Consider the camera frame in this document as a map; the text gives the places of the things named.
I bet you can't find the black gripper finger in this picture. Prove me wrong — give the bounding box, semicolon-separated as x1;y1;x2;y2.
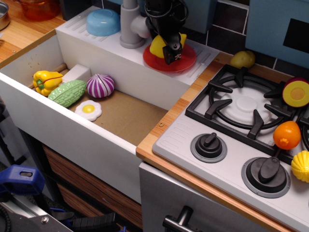
163;43;183;65

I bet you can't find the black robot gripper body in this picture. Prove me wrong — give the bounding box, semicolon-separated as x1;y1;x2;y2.
146;0;189;50

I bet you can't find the yellow toy lemon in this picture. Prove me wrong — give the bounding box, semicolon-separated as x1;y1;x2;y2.
149;33;187;58

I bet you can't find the red plastic plate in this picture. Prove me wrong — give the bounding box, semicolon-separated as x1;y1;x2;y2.
143;45;197;72

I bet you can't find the grey toy faucet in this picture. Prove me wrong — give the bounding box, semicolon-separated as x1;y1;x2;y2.
120;0;151;49

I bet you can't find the light blue plastic bowl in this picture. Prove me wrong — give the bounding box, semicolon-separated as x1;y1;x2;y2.
86;9;121;36

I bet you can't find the black stove grate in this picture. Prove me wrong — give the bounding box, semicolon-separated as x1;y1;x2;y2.
185;65;309;164

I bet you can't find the yellow toy potato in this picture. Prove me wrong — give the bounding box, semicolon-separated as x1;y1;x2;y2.
230;51;255;69

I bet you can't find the purple striped toy onion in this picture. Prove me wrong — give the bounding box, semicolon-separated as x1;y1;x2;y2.
86;74;115;98

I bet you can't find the grey toy stove top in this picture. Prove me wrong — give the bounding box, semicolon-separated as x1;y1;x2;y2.
152;64;309;232

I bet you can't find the white toy block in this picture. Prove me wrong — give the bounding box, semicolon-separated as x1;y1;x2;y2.
62;64;91;83

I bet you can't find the toy fried egg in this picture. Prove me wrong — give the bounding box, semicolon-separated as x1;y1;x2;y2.
75;100;102;121

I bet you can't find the left black stove knob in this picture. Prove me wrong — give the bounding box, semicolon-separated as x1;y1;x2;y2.
190;132;227;163

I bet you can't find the black stove knob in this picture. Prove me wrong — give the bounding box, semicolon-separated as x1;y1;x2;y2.
241;157;291;199
190;132;227;163

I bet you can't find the light blue microwave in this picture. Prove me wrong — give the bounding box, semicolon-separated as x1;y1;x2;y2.
245;0;309;68

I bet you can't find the green toy bitter gourd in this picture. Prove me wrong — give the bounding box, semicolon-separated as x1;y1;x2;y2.
48;80;86;108

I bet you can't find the white toy sink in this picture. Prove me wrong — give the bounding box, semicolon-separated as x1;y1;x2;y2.
0;7;218;202

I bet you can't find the halved toy peach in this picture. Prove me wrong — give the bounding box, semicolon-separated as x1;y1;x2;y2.
282;77;309;108

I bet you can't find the orange transparent container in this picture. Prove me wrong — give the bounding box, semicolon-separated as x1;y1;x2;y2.
18;0;60;21

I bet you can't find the yellow toy bell pepper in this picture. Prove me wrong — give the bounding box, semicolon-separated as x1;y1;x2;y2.
32;71;63;97

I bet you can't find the orange toy fruit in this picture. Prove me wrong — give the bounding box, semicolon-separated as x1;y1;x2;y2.
273;121;301;150

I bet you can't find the right black stove knob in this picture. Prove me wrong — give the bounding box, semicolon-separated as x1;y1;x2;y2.
241;157;291;199

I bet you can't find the metal pot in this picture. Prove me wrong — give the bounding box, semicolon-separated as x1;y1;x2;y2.
0;1;10;30

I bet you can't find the yellow toy corn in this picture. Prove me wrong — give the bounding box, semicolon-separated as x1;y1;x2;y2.
291;150;309;183

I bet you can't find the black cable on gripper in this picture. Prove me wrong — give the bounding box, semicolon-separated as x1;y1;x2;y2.
144;0;189;25

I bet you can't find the light blue wall cabinet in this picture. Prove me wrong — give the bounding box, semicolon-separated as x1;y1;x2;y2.
184;0;217;34

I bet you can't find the metal oven door handle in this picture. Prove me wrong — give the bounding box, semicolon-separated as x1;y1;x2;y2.
162;206;200;232

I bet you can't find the blue clamp handle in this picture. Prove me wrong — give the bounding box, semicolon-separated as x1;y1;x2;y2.
0;165;45;195

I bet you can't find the black braided cable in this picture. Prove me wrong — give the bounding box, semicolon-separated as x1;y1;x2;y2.
0;207;12;232

